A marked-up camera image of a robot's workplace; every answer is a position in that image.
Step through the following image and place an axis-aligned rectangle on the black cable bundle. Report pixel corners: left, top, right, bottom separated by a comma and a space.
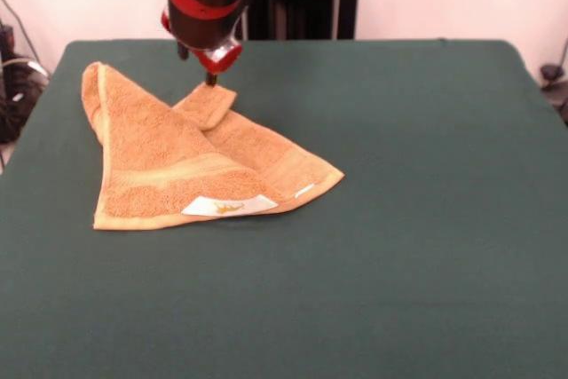
0, 55, 51, 146

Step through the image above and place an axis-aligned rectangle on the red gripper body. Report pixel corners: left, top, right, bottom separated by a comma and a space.
160, 8, 244, 76

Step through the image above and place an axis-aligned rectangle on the orange terry towel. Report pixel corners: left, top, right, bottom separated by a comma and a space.
81, 61, 346, 232

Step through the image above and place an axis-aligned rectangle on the dark green table cloth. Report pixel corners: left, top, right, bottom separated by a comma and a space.
0, 39, 568, 379

